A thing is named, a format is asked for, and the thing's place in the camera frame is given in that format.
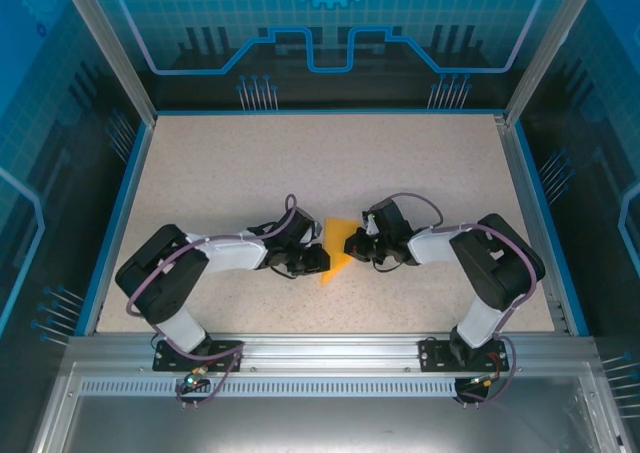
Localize yellow cloth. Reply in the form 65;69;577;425
317;216;362;288

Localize grey metal tray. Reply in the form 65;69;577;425
29;362;629;453

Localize wide aluminium profile rail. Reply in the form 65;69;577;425
66;332;599;374

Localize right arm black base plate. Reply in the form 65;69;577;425
418;337;507;374

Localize slotted aluminium cable duct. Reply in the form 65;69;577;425
78;377;464;397

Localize slim aluminium profile rail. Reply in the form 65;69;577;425
493;114;572;335

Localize cable connector with green light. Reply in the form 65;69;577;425
180;366;209;392
467;372;503;389

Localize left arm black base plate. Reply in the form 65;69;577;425
152;339;246;374

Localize aluminium frame post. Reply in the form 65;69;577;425
54;0;160;124
503;0;605;125

